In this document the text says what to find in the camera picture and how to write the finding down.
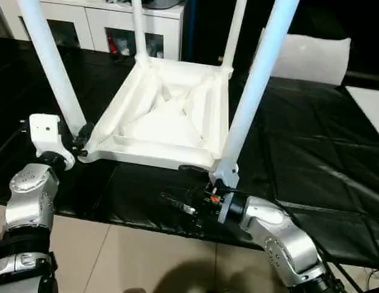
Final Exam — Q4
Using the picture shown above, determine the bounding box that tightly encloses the black work mat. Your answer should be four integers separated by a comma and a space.
0, 36, 379, 271

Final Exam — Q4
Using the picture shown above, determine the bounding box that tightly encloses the grey and black helmet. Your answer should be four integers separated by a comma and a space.
143, 0, 186, 9

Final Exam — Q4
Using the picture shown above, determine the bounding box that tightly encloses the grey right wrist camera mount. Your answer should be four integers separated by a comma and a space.
208, 158, 240, 224

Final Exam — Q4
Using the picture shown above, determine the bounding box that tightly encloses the white plastic table leg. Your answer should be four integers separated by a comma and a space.
221, 0, 248, 71
132, 0, 153, 63
17, 0, 88, 140
225, 0, 301, 167

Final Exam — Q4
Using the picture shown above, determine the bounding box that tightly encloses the white sheet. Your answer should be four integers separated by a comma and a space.
344, 85, 379, 140

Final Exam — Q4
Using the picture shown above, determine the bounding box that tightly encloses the white cabinet with glass doors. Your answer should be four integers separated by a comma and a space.
5, 2, 186, 62

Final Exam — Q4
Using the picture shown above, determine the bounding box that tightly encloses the white plastic table top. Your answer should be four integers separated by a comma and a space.
76, 57, 236, 172

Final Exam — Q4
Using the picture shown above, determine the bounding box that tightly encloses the white chair back panel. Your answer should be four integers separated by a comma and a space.
253, 27, 352, 87

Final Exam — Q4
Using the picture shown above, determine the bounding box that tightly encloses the black metal stand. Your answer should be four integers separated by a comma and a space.
337, 261, 379, 293

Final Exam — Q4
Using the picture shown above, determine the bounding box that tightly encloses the black cabinet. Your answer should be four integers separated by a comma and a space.
182, 0, 269, 73

